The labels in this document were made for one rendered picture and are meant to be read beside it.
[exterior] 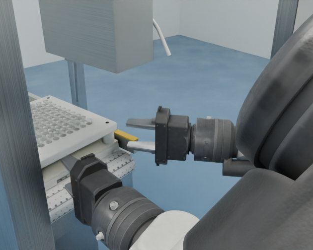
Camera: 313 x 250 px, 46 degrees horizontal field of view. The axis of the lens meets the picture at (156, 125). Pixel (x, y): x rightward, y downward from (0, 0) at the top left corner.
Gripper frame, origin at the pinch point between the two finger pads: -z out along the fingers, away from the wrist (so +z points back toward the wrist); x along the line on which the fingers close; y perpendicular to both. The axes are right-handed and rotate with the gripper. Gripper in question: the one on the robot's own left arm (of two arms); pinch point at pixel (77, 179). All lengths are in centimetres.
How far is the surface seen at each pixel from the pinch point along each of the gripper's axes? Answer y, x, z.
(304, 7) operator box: 84, -17, -7
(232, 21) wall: 361, 63, -236
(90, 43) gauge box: 12.5, -18.4, -12.5
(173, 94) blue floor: 198, 97, -174
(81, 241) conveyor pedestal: 9.1, 34.7, -18.9
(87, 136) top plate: 9.4, 0.1, -11.4
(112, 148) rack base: 15.7, 5.7, -12.0
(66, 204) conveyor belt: 0.0, 8.8, -5.4
